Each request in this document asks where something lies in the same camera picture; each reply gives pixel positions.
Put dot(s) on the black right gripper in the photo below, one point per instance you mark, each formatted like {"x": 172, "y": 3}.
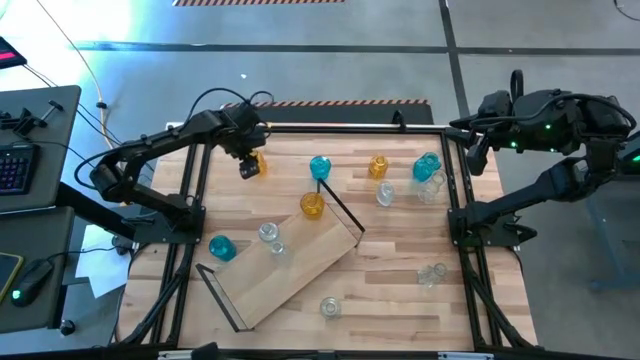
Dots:
{"x": 495, "y": 107}

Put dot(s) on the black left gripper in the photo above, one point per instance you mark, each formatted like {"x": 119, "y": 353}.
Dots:
{"x": 245, "y": 130}

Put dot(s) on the amber ribbed glass vase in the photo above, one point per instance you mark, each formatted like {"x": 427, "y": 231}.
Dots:
{"x": 262, "y": 165}
{"x": 378, "y": 166}

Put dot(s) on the wide teal faceted glass vase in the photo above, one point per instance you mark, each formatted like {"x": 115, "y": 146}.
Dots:
{"x": 426, "y": 167}

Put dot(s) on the clear smooth glass carafe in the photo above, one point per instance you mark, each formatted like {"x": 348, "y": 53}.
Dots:
{"x": 433, "y": 185}

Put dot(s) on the amber diamond-pattern glass jar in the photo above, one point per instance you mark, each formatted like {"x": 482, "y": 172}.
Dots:
{"x": 312, "y": 205}

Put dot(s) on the tall clear ribbed glass vase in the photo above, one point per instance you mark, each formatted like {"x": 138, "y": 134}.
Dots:
{"x": 268, "y": 231}

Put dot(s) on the teal lattice-pattern glass vase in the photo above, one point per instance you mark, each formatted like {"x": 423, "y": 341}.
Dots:
{"x": 222, "y": 248}

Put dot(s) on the clear conical glass bottle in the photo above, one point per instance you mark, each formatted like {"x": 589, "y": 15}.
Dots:
{"x": 277, "y": 247}

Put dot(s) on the large clear fluted glass jar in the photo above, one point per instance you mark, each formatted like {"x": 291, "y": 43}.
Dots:
{"x": 330, "y": 306}

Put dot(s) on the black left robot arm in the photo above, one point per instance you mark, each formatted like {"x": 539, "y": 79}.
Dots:
{"x": 165, "y": 135}

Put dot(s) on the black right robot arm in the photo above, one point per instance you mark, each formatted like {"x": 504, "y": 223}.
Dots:
{"x": 555, "y": 120}

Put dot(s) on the black hazard-striped floor mat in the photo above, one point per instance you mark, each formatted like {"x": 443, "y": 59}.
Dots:
{"x": 325, "y": 115}

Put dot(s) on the small clear ribbed glass vase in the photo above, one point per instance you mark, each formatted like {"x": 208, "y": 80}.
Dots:
{"x": 385, "y": 194}

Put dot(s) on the clear faceted glass vase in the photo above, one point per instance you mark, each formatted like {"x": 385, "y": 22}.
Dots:
{"x": 431, "y": 273}

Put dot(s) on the black metal stand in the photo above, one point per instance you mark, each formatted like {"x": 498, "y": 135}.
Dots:
{"x": 615, "y": 235}

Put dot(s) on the grey desk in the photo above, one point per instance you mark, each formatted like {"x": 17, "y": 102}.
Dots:
{"x": 60, "y": 165}

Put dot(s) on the white paper sheet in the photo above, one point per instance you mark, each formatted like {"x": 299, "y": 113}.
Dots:
{"x": 102, "y": 272}

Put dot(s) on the black keyboard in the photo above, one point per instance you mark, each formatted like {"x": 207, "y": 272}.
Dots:
{"x": 17, "y": 170}

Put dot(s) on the dark grey side table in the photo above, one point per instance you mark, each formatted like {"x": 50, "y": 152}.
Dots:
{"x": 30, "y": 230}

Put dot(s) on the black tablet device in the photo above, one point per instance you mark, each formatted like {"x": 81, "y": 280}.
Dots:
{"x": 10, "y": 52}

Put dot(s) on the black computer mouse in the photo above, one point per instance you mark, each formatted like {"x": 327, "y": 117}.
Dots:
{"x": 32, "y": 282}

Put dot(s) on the black round knob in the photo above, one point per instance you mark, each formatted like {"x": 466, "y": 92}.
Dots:
{"x": 67, "y": 327}

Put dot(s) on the phone with yellow case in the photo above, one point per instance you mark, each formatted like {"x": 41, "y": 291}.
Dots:
{"x": 7, "y": 272}

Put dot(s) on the black rail clamp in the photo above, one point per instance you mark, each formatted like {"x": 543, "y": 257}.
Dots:
{"x": 398, "y": 118}

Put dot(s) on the black aluminium table frame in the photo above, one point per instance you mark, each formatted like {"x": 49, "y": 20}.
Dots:
{"x": 350, "y": 129}

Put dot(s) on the black desk clamp mount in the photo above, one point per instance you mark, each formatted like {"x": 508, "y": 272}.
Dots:
{"x": 22, "y": 121}

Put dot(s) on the grey metal bracket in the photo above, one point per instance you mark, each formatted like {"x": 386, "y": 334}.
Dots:
{"x": 465, "y": 356}
{"x": 175, "y": 355}

